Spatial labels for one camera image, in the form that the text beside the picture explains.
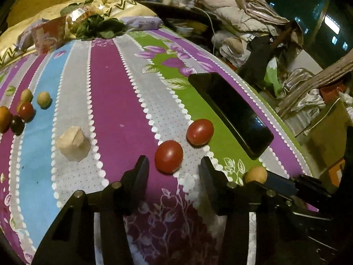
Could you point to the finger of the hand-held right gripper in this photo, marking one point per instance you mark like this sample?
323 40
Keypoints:
280 184

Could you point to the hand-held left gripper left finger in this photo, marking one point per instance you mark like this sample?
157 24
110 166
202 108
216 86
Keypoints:
139 176

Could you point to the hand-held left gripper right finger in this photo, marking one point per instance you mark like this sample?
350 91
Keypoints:
211 182

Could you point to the red cherry tomato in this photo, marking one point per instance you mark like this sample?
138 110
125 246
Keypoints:
168 156
26 111
200 132

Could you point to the beige sugarcane chunk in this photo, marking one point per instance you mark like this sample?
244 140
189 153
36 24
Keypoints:
73 147

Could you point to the black smartphone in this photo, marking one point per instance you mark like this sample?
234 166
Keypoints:
231 110

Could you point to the striped floral bedsheet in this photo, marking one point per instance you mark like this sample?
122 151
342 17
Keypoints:
124 102

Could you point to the silver crumpled cloth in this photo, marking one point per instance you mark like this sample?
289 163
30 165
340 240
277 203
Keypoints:
297 85

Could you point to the green plastic bag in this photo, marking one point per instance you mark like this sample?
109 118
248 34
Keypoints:
271 73

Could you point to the yellow-green fruit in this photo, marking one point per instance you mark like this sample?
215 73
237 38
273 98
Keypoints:
44 99

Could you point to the black cloth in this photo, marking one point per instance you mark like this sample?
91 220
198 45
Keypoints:
262 55

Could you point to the dark purple plum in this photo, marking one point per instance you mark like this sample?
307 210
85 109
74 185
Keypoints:
17 125

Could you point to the small orange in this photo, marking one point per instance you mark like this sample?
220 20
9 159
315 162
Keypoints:
4 119

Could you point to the round bowl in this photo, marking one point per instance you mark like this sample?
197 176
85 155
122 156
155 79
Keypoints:
184 30

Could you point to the leafy green vegetable bunch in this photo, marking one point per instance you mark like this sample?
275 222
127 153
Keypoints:
99 27
82 3

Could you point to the red carton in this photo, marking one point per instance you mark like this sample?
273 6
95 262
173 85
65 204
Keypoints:
48 37

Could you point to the dark wooden nightstand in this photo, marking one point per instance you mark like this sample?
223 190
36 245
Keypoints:
171 12

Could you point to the clear bag of bread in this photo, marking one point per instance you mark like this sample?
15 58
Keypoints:
78 19

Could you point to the dark window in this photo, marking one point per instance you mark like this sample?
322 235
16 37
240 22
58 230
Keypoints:
303 13

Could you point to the shiny beige curtain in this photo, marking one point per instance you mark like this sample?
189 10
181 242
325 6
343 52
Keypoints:
259 8

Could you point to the small purple box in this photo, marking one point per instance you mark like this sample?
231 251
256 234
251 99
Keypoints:
24 36

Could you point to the cream zigzag-trimmed quilt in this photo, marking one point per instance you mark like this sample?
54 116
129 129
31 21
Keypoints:
13 42

